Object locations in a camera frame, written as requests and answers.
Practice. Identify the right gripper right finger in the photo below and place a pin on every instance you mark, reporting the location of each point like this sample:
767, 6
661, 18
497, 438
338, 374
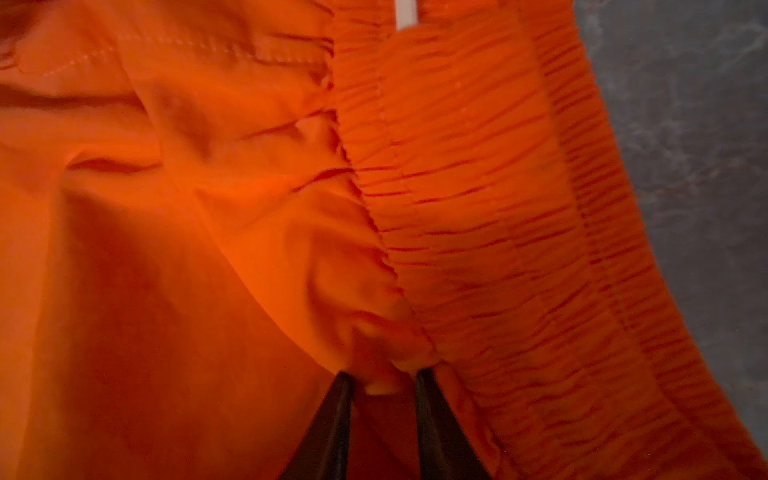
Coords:
444, 451

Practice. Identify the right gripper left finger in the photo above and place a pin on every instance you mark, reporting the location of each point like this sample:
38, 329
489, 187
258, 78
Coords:
323, 451

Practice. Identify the orange shorts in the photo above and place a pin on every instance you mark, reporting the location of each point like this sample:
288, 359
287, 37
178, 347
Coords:
211, 208

